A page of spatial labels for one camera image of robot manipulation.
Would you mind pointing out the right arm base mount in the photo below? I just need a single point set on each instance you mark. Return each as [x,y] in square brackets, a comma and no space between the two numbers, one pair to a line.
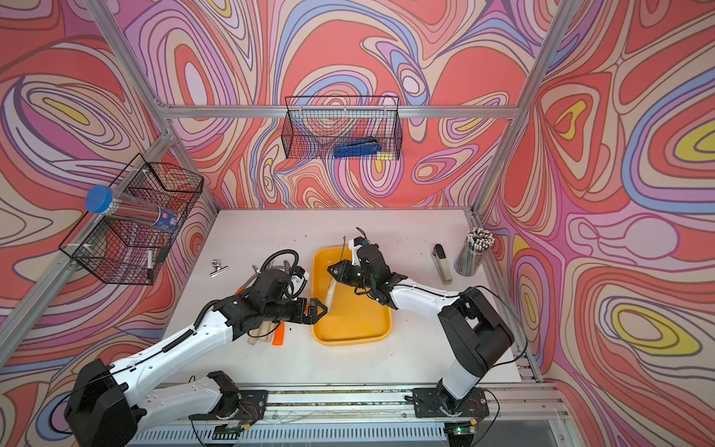
[434,402]

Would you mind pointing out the left wire basket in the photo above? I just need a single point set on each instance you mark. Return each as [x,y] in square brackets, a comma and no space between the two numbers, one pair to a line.
[113,250]

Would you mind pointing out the wire basket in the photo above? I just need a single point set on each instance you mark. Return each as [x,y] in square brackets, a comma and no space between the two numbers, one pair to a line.
[113,250]
[314,124]

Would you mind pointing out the orange handle sickle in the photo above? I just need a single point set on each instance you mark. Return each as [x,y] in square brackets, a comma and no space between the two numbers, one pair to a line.
[278,336]

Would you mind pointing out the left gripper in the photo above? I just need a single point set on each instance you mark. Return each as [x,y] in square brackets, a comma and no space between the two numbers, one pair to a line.
[312,318]

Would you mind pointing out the yellow plastic tray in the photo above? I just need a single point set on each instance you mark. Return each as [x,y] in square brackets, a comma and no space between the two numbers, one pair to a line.
[352,319]

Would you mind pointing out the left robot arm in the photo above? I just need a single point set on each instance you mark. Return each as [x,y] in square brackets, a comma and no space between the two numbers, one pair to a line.
[111,403]

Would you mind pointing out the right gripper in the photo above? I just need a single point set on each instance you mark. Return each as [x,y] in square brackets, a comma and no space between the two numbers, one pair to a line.
[343,267]

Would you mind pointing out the clear bottle blue cap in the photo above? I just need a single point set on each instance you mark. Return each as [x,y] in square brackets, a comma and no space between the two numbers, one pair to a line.
[105,201]

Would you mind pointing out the silver bulldog clip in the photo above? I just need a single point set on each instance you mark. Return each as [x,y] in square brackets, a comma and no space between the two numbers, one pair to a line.
[218,268]

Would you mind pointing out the black marker in basket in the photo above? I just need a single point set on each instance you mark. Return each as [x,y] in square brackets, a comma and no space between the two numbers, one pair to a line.
[150,267]

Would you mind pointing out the cup of pencils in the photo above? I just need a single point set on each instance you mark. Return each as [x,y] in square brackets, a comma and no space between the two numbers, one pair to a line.
[477,243]

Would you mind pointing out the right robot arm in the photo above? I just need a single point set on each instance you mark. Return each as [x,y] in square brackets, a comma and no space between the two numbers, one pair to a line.
[475,331]

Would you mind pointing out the blue tool in basket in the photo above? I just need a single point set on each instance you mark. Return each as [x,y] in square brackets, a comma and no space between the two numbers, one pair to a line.
[357,148]

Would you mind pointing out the back wire basket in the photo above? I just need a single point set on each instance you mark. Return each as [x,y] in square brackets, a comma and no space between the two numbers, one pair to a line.
[314,124]

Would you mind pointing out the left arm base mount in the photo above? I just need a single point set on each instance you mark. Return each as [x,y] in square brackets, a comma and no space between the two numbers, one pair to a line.
[246,405]

